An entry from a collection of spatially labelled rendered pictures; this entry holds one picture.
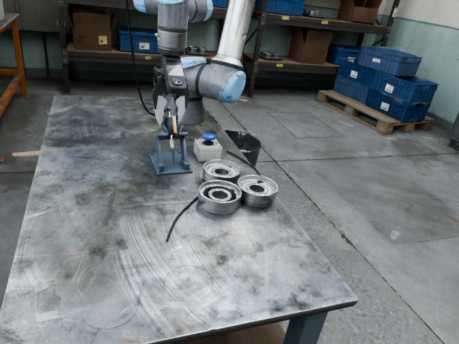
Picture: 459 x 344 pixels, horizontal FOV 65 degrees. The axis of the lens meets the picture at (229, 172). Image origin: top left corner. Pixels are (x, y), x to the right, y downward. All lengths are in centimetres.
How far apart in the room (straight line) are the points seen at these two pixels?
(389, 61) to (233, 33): 344
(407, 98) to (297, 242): 369
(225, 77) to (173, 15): 38
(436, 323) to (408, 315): 13
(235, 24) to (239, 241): 78
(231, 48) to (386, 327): 139
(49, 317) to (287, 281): 41
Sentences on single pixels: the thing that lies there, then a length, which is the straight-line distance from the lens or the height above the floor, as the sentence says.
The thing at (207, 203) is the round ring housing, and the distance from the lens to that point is 85.
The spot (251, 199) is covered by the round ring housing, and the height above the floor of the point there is 82.
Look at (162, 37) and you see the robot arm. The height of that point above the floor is 115.
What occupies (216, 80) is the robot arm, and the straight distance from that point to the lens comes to 127.
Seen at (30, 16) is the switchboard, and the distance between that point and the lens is 459.
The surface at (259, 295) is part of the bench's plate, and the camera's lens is 69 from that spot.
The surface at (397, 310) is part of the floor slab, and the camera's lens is 203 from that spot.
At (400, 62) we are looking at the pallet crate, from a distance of 456.
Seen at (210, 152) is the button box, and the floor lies 83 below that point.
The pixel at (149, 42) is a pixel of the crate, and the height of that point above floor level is 57.
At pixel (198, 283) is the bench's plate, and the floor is 80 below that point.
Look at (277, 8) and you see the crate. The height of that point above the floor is 106.
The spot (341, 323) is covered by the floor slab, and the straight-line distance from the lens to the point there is 183.
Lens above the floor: 129
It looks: 28 degrees down
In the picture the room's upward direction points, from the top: 8 degrees clockwise
